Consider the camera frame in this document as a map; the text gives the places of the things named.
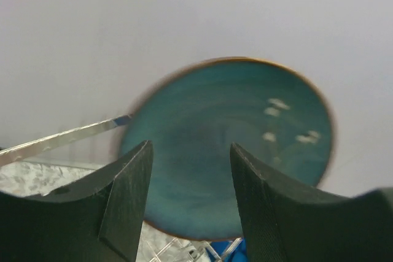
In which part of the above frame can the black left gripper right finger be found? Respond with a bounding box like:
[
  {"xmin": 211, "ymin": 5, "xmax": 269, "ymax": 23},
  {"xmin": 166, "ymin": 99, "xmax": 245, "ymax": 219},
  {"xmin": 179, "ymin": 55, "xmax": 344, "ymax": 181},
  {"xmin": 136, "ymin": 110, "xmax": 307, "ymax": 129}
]
[{"xmin": 230, "ymin": 144, "xmax": 392, "ymax": 261}]

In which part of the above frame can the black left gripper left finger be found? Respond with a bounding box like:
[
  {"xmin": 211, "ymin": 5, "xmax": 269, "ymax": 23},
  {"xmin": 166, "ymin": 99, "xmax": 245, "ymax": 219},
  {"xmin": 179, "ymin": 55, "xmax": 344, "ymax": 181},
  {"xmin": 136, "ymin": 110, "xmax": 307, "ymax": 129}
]
[{"xmin": 1, "ymin": 141, "xmax": 154, "ymax": 261}]

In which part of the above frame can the dark teal round plate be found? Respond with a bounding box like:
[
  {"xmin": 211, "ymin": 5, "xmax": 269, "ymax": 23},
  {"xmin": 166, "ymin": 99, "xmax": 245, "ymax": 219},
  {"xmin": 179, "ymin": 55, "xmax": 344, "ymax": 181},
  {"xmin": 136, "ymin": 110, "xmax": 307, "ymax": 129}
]
[{"xmin": 117, "ymin": 56, "xmax": 336, "ymax": 241}]

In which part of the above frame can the steel dish rack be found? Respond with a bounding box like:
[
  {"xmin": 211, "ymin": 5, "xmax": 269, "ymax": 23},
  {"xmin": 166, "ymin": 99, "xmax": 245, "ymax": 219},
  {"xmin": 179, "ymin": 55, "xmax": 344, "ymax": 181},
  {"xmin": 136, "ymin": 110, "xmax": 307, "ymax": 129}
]
[{"xmin": 0, "ymin": 114, "xmax": 243, "ymax": 262}]

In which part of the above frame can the blue cloth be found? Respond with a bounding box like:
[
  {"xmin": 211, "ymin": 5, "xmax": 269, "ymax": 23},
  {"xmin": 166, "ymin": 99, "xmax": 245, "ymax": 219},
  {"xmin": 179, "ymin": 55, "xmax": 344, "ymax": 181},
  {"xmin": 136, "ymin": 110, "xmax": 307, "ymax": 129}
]
[{"xmin": 206, "ymin": 238, "xmax": 248, "ymax": 262}]

